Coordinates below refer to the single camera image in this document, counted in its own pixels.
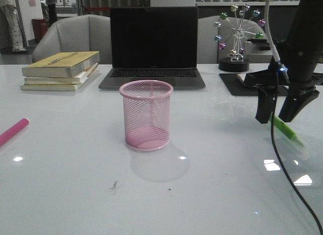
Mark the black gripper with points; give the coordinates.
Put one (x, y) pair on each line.
(295, 67)

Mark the green marker pen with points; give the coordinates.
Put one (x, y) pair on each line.
(286, 131)

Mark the pink marker pen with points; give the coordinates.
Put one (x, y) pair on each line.
(13, 130)

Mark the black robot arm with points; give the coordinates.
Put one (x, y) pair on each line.
(306, 30)

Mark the pink mesh pen holder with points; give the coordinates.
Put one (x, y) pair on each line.
(146, 105)

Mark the black mouse pad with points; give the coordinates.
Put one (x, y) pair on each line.
(234, 86)

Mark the grey right armchair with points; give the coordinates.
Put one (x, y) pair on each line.
(207, 48)

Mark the grey armchair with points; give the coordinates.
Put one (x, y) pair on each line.
(207, 48)
(77, 34)

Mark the ferris wheel desk ornament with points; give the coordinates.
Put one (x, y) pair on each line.
(233, 32)

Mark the grey open laptop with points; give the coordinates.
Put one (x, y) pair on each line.
(154, 43)

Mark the grey left armchair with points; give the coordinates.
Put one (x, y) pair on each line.
(77, 34)

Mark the white middle book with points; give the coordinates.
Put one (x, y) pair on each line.
(78, 79)

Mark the red barrier belt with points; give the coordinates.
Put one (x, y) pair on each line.
(94, 9)

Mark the yellow top book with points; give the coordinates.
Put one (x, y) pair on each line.
(63, 64)

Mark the yellow book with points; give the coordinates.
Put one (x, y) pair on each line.
(63, 64)
(54, 87)

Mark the yellow bottom book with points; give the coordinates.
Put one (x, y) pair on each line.
(54, 87)

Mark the person in dark trousers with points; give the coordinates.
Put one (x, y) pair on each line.
(52, 13)

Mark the red bin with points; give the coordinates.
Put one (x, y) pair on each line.
(40, 28)

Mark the person in light trousers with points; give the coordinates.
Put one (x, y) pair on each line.
(10, 11)

